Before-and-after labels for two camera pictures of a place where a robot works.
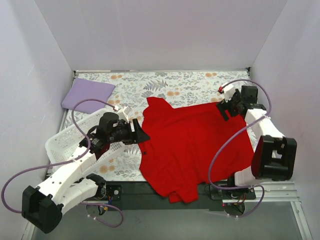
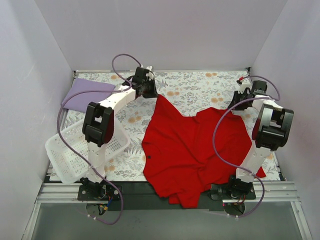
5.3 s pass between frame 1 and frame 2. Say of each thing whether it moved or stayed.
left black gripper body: moved
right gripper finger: moved
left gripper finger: moved
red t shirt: stayed
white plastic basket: stayed
